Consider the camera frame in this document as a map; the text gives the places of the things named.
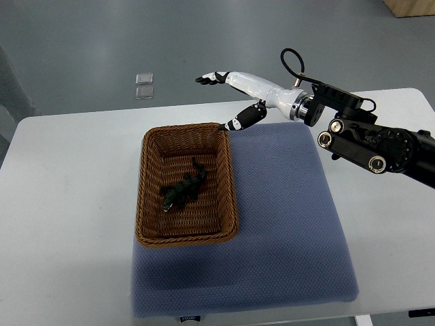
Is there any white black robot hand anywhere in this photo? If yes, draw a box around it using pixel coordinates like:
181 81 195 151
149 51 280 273
195 71 309 131

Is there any dark toy crocodile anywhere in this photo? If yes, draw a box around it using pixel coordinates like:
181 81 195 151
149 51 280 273
160 157 207 213

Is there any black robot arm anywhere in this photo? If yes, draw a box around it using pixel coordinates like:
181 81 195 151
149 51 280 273
298 81 434 188

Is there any brown wicker basket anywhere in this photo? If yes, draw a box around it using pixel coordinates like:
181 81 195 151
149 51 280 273
135 122 239 249

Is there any wooden box corner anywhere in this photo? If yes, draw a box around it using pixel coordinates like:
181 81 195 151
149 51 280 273
383 0 434 18

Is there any blue textured cushion mat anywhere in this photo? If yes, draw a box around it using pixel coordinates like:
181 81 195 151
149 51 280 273
130 123 358 318

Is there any upper metal floor plate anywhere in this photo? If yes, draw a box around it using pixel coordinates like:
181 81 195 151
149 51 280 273
135 73 154 85

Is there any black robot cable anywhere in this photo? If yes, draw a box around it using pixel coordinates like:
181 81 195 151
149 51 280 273
280 48 307 88

